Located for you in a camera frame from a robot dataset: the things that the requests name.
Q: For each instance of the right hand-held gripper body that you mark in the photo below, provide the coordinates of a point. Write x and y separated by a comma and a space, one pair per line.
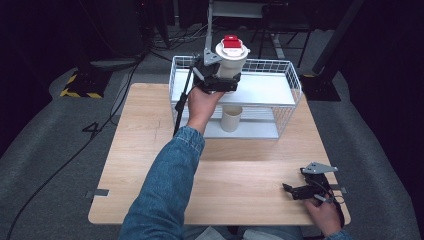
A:
315, 180

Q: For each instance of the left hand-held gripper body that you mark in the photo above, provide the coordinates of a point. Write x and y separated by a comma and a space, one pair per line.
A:
208, 71

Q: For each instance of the white cup with red lid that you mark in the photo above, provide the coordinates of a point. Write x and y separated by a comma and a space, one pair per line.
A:
231, 56

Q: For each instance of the beige cup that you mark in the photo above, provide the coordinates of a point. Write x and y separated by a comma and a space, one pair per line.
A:
231, 119

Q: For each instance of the person's right hand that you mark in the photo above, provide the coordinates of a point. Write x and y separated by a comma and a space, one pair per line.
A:
325, 215

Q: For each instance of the person's left hand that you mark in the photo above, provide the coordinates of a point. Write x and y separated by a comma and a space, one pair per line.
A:
201, 106

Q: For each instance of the grey metal stand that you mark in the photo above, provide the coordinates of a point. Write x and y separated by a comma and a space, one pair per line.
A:
213, 20

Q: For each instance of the person's legs in jeans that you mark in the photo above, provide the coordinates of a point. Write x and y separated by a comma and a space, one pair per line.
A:
243, 233

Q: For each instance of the black stand with square base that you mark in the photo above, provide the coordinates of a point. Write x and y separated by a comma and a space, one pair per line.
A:
328, 66

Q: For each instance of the black base with yellow stripes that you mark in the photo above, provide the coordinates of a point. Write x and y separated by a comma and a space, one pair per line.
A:
86, 86

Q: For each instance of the grey table bracket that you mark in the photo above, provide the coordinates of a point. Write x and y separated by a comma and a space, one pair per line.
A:
97, 193
339, 189

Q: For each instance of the black metal chair frame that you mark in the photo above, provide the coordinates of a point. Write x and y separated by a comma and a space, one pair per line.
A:
283, 30

